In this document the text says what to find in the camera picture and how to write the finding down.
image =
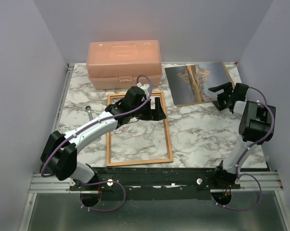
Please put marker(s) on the landscape photo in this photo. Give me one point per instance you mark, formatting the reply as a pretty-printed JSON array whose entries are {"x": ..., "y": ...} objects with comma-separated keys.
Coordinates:
[{"x": 189, "y": 84}]

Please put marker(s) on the orange wooden picture frame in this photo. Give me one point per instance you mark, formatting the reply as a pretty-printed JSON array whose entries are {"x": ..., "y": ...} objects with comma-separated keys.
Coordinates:
[{"x": 140, "y": 162}]

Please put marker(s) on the translucent orange plastic toolbox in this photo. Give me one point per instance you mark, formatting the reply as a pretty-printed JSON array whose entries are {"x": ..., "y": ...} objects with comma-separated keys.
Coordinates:
[{"x": 117, "y": 64}]

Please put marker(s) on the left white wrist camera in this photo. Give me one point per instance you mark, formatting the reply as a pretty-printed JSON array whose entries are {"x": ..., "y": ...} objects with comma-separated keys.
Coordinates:
[{"x": 146, "y": 88}]

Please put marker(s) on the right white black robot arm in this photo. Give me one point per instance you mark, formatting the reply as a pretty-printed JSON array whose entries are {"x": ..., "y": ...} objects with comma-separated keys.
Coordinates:
[{"x": 256, "y": 127}]

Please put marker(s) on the aluminium extrusion rail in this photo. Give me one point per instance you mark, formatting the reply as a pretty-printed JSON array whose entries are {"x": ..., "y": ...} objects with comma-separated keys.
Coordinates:
[{"x": 269, "y": 181}]

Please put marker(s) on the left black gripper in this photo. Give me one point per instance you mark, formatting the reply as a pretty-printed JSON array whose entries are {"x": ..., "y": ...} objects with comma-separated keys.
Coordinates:
[{"x": 157, "y": 114}]

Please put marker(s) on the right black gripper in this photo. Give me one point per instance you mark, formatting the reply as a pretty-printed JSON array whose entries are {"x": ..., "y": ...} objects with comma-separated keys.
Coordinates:
[{"x": 227, "y": 90}]

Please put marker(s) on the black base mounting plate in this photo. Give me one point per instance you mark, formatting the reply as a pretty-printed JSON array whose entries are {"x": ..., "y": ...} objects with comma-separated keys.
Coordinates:
[{"x": 142, "y": 183}]

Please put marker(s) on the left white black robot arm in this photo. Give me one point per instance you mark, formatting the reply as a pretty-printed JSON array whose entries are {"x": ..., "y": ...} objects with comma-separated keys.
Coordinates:
[{"x": 59, "y": 156}]

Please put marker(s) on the silver combination wrench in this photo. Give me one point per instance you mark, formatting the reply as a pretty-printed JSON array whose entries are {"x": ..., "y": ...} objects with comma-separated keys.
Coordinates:
[{"x": 88, "y": 110}]

